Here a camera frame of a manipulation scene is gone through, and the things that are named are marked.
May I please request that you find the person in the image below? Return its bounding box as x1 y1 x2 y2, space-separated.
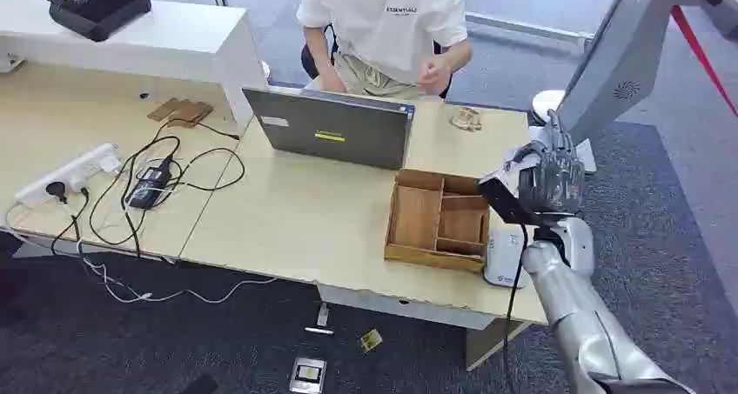
295 0 473 101

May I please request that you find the grey laptop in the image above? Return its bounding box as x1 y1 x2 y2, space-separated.
241 85 416 172

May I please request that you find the person's hand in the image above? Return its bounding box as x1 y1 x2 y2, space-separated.
318 68 347 95
416 56 454 97

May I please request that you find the small yellow card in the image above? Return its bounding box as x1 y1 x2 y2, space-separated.
359 328 385 355

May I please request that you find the black office chair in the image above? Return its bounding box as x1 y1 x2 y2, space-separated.
299 24 339 82

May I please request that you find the person's right hand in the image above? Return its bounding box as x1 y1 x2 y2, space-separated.
318 68 347 95

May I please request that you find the wooden desk leg panel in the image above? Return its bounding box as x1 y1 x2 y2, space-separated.
464 317 533 373

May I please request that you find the dark brown wooden piece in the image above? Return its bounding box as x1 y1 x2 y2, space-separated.
167 99 215 130

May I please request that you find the red strap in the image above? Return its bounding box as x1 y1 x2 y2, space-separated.
669 4 738 119

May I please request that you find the white round stand base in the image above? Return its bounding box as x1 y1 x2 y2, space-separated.
530 89 567 129

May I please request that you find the white power strip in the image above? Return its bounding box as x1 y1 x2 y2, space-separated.
13 142 123 210

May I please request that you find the black router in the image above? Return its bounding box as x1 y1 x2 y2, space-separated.
10 0 153 43

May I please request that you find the black laptop power cable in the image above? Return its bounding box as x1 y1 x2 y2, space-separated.
87 117 247 249

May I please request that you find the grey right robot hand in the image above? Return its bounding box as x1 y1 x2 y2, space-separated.
478 110 587 227

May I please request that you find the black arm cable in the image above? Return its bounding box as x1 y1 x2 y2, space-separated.
501 224 530 394

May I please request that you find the light brown wooden piece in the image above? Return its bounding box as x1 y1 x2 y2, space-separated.
146 97 182 124

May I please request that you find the small crumpled wrapper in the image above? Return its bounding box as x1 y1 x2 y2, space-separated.
448 106 484 134

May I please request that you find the black plug cable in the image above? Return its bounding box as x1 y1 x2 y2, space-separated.
50 187 93 266

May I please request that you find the black laptop power brick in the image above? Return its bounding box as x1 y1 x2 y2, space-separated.
124 158 175 211

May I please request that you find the white cable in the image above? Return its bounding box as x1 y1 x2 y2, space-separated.
76 240 279 305

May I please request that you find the person's left hand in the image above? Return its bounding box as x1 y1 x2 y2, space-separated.
416 56 454 97

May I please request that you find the white plug adapter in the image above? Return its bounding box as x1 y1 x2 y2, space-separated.
97 153 123 176

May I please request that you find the wooden compartment box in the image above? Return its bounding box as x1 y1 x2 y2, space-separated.
384 168 493 275

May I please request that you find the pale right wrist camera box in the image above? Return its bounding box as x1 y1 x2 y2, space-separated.
483 227 529 290

